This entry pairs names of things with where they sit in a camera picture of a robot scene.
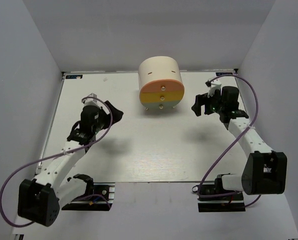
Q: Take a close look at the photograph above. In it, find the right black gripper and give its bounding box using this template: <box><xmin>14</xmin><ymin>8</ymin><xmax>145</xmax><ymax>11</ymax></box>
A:
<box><xmin>192</xmin><ymin>87</ymin><xmax>226</xmax><ymax>117</ymax></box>

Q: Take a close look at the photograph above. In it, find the orange drawer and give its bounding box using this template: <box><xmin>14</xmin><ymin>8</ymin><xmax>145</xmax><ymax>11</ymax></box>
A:
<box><xmin>139</xmin><ymin>79</ymin><xmax>185</xmax><ymax>95</ymax></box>

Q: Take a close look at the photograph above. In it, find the cream round drawer box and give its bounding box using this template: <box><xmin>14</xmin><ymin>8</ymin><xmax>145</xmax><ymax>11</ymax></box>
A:
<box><xmin>138</xmin><ymin>56</ymin><xmax>182</xmax><ymax>89</ymax></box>

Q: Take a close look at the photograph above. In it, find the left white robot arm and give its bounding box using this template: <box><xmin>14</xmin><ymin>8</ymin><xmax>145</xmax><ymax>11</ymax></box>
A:
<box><xmin>17</xmin><ymin>100</ymin><xmax>123</xmax><ymax>227</ymax></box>

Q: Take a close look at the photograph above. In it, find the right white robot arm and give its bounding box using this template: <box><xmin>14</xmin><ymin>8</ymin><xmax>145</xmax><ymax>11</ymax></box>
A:
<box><xmin>191</xmin><ymin>86</ymin><xmax>287</xmax><ymax>200</ymax></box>

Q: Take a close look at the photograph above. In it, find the right blue table label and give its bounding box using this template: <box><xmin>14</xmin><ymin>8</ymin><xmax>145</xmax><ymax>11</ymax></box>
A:
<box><xmin>216</xmin><ymin>72</ymin><xmax>233</xmax><ymax>77</ymax></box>

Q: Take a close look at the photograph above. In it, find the blue table label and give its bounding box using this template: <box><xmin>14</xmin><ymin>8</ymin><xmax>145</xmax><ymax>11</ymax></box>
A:
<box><xmin>216</xmin><ymin>72</ymin><xmax>233</xmax><ymax>77</ymax></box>
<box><xmin>65</xmin><ymin>74</ymin><xmax>83</xmax><ymax>79</ymax></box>

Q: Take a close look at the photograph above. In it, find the left blue table label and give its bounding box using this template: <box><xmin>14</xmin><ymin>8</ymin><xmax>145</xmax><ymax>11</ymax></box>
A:
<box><xmin>65</xmin><ymin>74</ymin><xmax>83</xmax><ymax>79</ymax></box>

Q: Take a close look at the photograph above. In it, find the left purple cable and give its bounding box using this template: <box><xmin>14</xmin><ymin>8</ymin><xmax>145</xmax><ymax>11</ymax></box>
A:
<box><xmin>0</xmin><ymin>97</ymin><xmax>114</xmax><ymax>228</ymax></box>

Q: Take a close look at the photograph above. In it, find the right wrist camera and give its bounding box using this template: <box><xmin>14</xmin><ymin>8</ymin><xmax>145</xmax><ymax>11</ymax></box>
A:
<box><xmin>205</xmin><ymin>79</ymin><xmax>222</xmax><ymax>98</ymax></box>

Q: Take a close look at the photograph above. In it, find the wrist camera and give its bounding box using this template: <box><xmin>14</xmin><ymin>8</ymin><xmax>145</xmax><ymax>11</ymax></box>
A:
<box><xmin>81</xmin><ymin>93</ymin><xmax>98</xmax><ymax>107</ymax></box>
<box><xmin>205</xmin><ymin>79</ymin><xmax>222</xmax><ymax>98</ymax></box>

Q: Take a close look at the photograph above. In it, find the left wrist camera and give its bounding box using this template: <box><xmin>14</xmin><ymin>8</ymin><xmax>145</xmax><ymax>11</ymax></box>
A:
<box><xmin>81</xmin><ymin>93</ymin><xmax>98</xmax><ymax>107</ymax></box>

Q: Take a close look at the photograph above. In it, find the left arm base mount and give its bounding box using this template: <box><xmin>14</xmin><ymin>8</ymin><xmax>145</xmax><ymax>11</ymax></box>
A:
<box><xmin>61</xmin><ymin>183</ymin><xmax>115</xmax><ymax>212</ymax></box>

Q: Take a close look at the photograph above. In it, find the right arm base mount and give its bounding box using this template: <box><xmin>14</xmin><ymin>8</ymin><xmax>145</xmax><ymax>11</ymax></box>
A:
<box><xmin>198</xmin><ymin>182</ymin><xmax>246</xmax><ymax>213</ymax></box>

